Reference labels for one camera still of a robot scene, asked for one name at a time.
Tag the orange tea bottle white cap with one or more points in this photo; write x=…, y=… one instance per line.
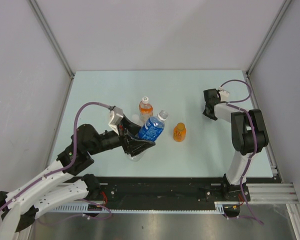
x=145, y=109

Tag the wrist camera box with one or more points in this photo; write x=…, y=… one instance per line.
x=115, y=117
x=223, y=94

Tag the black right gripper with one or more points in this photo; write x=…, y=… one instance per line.
x=205, y=113

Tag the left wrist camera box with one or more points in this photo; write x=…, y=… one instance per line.
x=115, y=117

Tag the white slotted cable duct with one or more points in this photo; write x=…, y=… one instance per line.
x=89, y=209

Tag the blue Pocari Sweat bottle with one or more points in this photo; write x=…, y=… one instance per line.
x=150, y=131

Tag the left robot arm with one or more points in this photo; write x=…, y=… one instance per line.
x=20, y=208

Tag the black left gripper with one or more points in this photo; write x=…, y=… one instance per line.
x=132, y=146

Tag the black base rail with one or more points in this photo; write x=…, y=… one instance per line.
x=209, y=188

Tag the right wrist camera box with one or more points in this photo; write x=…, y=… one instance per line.
x=223, y=94

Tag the small orange bottle gold cap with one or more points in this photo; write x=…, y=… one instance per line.
x=179, y=132

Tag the aluminium frame rail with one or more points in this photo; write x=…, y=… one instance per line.
x=272, y=193

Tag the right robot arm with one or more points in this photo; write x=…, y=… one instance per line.
x=248, y=135

